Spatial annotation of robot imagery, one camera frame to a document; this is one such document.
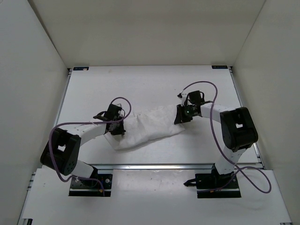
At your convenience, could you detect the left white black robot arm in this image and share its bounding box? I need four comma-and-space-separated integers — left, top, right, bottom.
40, 103, 131, 187

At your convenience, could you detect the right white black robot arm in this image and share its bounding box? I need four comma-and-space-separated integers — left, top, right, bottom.
174, 90, 258, 188

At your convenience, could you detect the right blue corner label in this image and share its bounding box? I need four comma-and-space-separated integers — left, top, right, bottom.
211, 65, 228, 69

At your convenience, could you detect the blue corner label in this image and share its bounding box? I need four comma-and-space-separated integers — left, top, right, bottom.
211, 65, 228, 69
73, 67, 89, 71

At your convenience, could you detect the left blue corner label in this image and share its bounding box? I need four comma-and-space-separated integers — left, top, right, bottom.
73, 67, 89, 71

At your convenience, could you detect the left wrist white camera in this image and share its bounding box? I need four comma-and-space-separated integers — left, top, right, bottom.
116, 104, 124, 113

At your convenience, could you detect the wrist white camera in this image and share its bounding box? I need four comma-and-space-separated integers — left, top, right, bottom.
116, 104, 124, 113
177, 92, 188, 106

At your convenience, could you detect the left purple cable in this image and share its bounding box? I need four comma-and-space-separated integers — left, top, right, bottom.
49, 97, 132, 183

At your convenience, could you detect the purple cable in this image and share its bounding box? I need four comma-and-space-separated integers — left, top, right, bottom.
49, 97, 132, 183
181, 81, 272, 193

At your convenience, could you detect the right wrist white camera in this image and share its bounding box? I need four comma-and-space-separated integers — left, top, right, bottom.
177, 92, 188, 106

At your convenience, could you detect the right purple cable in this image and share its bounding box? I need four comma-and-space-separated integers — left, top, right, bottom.
181, 81, 272, 193

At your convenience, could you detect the aluminium front rail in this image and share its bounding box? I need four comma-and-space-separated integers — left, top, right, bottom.
42, 164, 265, 171

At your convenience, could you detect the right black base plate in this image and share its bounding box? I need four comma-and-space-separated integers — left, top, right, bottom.
183, 165, 241, 199

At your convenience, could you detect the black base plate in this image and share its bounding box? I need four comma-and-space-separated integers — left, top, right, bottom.
68, 171, 113, 197
183, 165, 241, 199

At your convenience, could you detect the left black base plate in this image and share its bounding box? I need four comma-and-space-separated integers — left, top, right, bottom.
68, 171, 113, 197

